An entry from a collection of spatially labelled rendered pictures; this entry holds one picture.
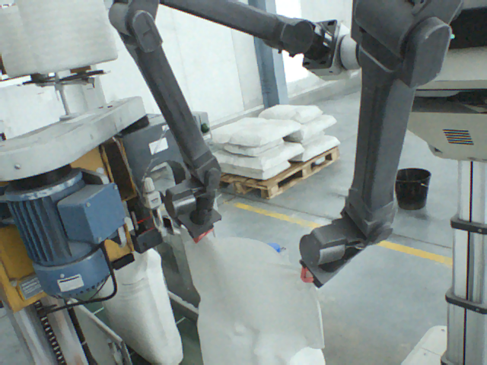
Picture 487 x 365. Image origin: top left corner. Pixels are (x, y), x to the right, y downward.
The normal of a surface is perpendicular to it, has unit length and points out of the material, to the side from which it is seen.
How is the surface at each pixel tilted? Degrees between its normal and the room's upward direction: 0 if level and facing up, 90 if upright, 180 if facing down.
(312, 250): 77
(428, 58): 120
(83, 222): 90
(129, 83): 90
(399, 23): 71
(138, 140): 90
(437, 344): 0
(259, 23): 105
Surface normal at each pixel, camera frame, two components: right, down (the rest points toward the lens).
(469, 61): -0.58, -0.47
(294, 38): 0.59, 0.43
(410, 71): -0.89, 0.43
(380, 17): -0.88, 0.18
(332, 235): 0.22, -0.70
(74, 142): 0.98, -0.11
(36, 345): 0.68, 0.15
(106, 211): 0.92, -0.02
